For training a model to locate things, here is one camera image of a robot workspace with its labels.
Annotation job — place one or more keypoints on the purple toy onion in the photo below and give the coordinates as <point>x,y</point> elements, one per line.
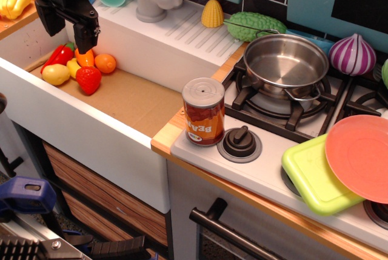
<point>352,56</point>

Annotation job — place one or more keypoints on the blue plastic bowl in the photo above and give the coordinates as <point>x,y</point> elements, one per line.
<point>322,43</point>

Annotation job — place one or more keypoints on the yellow toy corn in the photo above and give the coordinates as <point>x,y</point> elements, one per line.
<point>212,14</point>

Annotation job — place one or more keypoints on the yellow toy potato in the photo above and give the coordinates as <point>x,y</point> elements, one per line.
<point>55,74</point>

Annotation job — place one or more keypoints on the brown toy beans can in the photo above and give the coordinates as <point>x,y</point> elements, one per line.
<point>204,111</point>

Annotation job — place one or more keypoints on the orange toy carrot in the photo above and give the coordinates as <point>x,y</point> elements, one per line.
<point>85,60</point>

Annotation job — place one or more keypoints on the black stove grate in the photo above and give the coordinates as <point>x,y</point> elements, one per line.
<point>339,96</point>

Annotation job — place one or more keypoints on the green toy at edge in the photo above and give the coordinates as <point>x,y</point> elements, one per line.
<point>384,73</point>

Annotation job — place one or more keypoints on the black oven door handle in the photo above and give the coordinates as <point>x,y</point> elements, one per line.
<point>209,220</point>

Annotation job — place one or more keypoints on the blue clamp handle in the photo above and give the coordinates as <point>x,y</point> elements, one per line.
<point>27,196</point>

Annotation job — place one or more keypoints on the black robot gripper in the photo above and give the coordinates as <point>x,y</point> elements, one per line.
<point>54,13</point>

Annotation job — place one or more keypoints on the stainless steel pot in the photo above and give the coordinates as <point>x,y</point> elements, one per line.
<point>285,66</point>

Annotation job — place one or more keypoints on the green toy bitter gourd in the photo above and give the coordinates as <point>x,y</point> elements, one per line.
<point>247,26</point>

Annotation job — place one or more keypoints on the red toy strawberry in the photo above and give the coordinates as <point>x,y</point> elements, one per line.
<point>89,79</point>

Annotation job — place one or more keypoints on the small yellow toy piece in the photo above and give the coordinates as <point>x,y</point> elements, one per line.
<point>73,67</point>

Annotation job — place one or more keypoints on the orange toy fruit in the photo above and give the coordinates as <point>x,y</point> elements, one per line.
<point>105,63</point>

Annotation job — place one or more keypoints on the brown cardboard sheet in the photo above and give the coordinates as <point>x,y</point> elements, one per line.
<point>134,101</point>

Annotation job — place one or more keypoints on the red toy chili pepper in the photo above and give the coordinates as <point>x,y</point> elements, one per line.
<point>61,55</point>

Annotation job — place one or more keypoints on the black stove knob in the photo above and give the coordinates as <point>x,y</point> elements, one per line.
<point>377,212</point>
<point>240,145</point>

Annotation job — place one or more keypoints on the coral pink plastic plate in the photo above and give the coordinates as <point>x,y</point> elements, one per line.
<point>356,150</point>

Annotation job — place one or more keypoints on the wooden drawer front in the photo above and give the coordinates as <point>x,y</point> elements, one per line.
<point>103,206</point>

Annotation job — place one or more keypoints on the lime green plastic lid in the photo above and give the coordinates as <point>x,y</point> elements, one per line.
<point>307,167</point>

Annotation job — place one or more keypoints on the white toy sink basin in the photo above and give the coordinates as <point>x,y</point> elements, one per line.
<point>170,53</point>

